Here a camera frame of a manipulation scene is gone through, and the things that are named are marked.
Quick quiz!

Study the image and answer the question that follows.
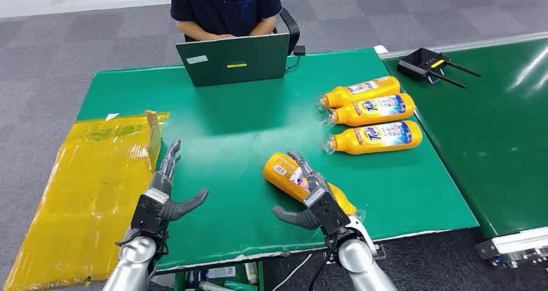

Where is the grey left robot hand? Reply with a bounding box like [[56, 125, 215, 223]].
[[147, 139, 210, 222]]

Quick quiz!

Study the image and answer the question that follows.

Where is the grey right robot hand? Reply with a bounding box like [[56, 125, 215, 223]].
[[272, 149, 332, 232]]

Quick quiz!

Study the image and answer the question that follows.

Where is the orange detergent bottle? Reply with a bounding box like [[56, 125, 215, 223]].
[[317, 75, 401, 110], [263, 151, 366, 222], [324, 120, 424, 156], [324, 93, 417, 128]]

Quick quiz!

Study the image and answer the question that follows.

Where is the white bottle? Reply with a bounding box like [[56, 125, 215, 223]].
[[244, 261, 259, 286]]

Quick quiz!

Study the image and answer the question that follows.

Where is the green bottle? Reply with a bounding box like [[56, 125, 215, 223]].
[[222, 280, 258, 291]]

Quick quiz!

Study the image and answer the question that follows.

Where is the green table mat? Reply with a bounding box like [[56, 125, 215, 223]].
[[76, 48, 480, 274]]

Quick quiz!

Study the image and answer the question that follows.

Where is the yellow taped flattened cardboard box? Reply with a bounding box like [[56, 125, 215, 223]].
[[4, 110, 171, 291]]

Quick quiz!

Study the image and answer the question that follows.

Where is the white labelled box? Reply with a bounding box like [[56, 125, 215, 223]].
[[206, 266, 238, 281]]

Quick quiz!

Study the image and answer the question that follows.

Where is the white tube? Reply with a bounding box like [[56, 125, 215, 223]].
[[198, 281, 234, 291]]

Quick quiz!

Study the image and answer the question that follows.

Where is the dark green laptop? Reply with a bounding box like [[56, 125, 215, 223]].
[[175, 32, 292, 88]]

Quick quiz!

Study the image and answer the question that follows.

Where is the black office chair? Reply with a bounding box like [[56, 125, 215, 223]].
[[273, 6, 301, 57]]

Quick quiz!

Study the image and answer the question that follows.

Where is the black remote controller with antennas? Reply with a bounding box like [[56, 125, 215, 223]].
[[397, 47, 483, 89]]

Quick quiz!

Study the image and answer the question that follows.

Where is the person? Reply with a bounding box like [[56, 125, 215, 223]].
[[170, 0, 284, 42]]

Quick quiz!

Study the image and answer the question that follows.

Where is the green conveyor belt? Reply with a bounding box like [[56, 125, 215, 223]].
[[379, 32, 548, 269]]

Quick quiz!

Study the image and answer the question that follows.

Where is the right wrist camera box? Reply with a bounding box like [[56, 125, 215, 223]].
[[302, 187, 353, 239]]

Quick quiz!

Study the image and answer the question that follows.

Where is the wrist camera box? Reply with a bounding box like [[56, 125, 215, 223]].
[[129, 188, 171, 239], [302, 187, 353, 239]]

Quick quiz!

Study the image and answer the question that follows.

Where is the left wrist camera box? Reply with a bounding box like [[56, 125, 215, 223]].
[[129, 188, 171, 239]]

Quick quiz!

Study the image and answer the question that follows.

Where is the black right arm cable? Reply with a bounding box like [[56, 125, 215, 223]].
[[307, 237, 340, 291]]

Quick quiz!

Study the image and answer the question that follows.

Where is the white cable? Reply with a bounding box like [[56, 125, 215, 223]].
[[271, 253, 314, 291]]

